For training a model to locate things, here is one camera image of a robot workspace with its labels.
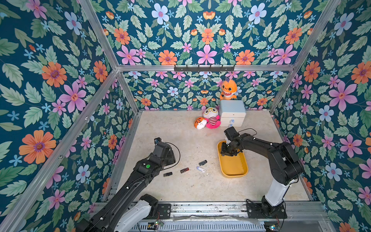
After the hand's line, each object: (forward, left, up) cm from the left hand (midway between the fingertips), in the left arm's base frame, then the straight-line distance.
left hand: (172, 154), depth 79 cm
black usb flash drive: (-6, +4, -14) cm, 16 cm away
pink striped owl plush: (+33, -28, -8) cm, 44 cm away
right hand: (+6, -31, -13) cm, 34 cm away
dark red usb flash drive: (-4, -6, -14) cm, 16 cm away
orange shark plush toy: (+39, -39, +12) cm, 56 cm away
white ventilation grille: (-33, -14, -15) cm, 39 cm away
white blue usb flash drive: (-4, -16, -14) cm, 22 cm away
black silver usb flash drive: (0, -18, -14) cm, 23 cm away
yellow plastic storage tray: (-4, -36, -15) cm, 39 cm away
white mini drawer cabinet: (+28, -41, 0) cm, 50 cm away
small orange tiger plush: (+28, -18, -8) cm, 35 cm away
